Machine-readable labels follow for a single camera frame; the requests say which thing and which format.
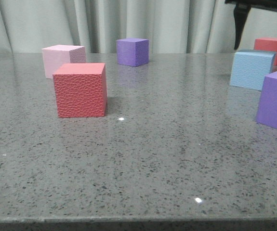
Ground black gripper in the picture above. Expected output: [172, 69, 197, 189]
[224, 0, 277, 50]

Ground light blue foam cube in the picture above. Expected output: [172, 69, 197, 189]
[230, 50, 276, 91]

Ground red foam cube far right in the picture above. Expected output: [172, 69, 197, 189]
[253, 37, 277, 65]

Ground purple foam cube far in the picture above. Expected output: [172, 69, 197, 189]
[116, 38, 149, 67]

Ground red textured foam cube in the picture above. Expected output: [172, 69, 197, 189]
[53, 63, 107, 118]

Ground pink foam cube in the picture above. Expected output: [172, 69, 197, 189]
[42, 45, 86, 79]

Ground grey-green pleated curtain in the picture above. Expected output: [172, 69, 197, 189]
[0, 0, 277, 54]

